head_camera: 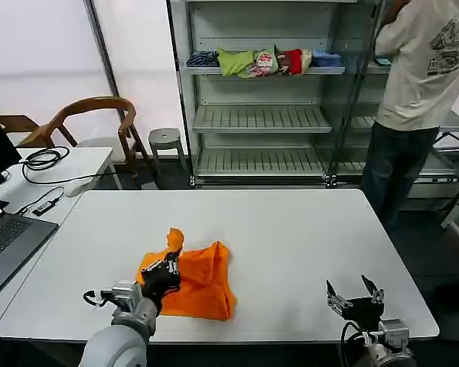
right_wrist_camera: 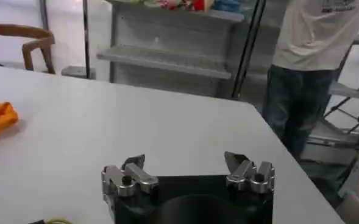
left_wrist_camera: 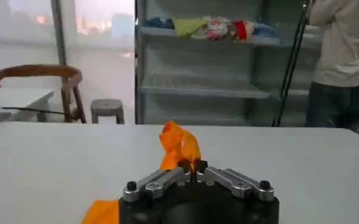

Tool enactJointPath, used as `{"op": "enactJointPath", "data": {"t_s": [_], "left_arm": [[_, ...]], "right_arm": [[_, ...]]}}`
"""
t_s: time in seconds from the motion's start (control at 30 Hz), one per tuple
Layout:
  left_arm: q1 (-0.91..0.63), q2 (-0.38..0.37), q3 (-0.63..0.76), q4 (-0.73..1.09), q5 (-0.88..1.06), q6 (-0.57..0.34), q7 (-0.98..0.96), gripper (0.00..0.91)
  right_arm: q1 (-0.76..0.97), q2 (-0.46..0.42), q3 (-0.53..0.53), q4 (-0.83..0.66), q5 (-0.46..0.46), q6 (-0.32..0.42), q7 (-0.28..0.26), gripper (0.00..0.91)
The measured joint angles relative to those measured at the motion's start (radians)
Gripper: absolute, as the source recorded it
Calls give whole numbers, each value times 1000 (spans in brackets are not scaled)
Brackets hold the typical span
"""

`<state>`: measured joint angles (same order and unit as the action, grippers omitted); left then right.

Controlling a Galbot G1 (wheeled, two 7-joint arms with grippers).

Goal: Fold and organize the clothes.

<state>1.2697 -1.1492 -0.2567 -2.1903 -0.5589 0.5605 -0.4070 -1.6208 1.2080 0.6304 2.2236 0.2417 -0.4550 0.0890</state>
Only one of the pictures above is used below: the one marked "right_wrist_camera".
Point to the brown wooden chair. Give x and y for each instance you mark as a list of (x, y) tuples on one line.
[(36, 39)]

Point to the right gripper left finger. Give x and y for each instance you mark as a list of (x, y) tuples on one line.
[(136, 179)]

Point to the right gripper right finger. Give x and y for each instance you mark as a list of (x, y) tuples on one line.
[(246, 175)]

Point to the grey metal shelf with goods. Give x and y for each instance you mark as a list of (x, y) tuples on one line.
[(173, 45)]

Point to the person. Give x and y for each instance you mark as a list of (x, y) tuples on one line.
[(304, 61)]

